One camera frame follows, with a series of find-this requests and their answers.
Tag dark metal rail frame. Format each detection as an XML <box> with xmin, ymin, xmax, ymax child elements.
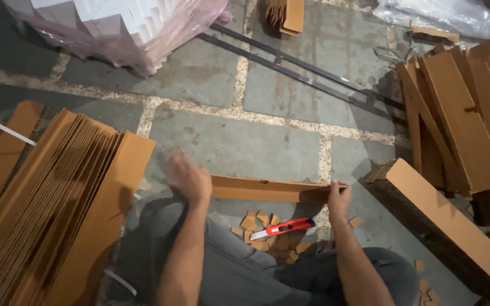
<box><xmin>198</xmin><ymin>22</ymin><xmax>407</xmax><ymax>124</ymax></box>

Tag person's left hand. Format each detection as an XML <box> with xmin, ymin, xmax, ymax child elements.
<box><xmin>166</xmin><ymin>151</ymin><xmax>213</xmax><ymax>209</ymax></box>

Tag red utility knife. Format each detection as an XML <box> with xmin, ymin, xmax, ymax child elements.
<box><xmin>250</xmin><ymin>218</ymin><xmax>316</xmax><ymax>241</ymax></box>

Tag pile of small cardboard scraps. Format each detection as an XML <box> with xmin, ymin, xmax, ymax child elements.
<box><xmin>231</xmin><ymin>210</ymin><xmax>361</xmax><ymax>265</ymax></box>

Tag small bundle of cardboard pieces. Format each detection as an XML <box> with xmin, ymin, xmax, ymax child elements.
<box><xmin>265</xmin><ymin>0</ymin><xmax>305</xmax><ymax>37</ymax></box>

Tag large stack of cardboard strips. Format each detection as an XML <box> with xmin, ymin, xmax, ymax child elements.
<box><xmin>0</xmin><ymin>108</ymin><xmax>156</xmax><ymax>306</ymax></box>

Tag heap of cut cardboard strips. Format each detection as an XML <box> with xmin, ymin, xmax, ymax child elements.
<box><xmin>396</xmin><ymin>37</ymin><xmax>490</xmax><ymax>200</ymax></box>

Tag person's grey trousers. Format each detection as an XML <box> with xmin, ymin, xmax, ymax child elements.
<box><xmin>115</xmin><ymin>197</ymin><xmax>420</xmax><ymax>306</ymax></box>

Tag clear plastic sheet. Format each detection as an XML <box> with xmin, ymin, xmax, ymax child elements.
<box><xmin>373</xmin><ymin>0</ymin><xmax>490</xmax><ymax>40</ymax></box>

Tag person's right hand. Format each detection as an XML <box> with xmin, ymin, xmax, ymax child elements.
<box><xmin>327</xmin><ymin>180</ymin><xmax>352</xmax><ymax>219</ymax></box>

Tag long brown cardboard strip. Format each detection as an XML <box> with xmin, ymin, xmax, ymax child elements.
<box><xmin>210</xmin><ymin>175</ymin><xmax>349</xmax><ymax>204</ymax></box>

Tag bundled row of cardboard strips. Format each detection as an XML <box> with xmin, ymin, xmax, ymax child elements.
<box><xmin>364</xmin><ymin>158</ymin><xmax>490</xmax><ymax>304</ymax></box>

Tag plastic-wrapped white foam sheets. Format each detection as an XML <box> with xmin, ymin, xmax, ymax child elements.
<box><xmin>3</xmin><ymin>0</ymin><xmax>233</xmax><ymax>77</ymax></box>

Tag white plastic strap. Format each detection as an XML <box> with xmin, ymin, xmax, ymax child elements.
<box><xmin>0</xmin><ymin>110</ymin><xmax>37</xmax><ymax>147</ymax></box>

